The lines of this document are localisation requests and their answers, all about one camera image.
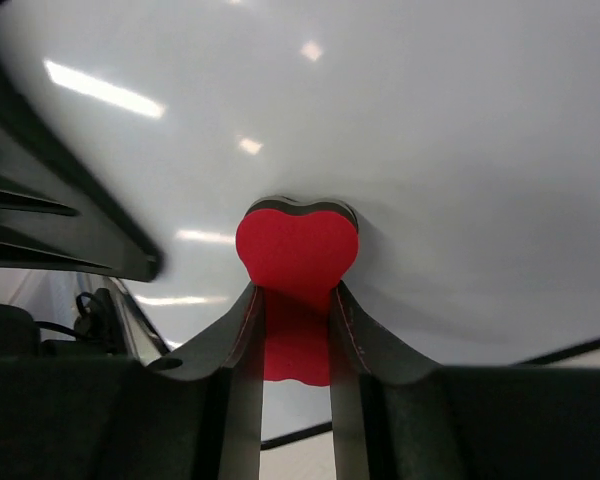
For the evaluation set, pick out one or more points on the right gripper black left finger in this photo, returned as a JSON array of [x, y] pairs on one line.
[[192, 414]]

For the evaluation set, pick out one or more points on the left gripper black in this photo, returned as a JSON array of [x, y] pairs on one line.
[[54, 215]]

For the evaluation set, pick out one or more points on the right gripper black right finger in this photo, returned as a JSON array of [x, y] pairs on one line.
[[397, 414]]

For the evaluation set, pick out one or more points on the red whiteboard eraser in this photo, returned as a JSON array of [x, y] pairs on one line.
[[297, 253]]

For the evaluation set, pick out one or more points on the small whiteboard black frame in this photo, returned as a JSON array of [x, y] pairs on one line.
[[464, 134]]

